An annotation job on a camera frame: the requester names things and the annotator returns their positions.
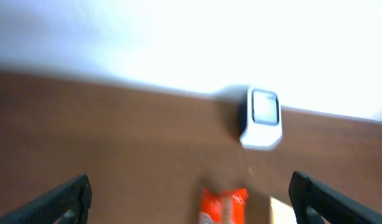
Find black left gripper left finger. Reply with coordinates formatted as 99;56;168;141
0;174;93;224

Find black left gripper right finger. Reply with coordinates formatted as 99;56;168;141
289;171;382;224

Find white barcode scanner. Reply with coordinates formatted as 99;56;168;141
238;86;282;151

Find spaghetti pack orange ends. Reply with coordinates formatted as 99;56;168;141
198;189;248;224

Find cream snack bag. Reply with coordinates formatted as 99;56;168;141
269;197;297;224

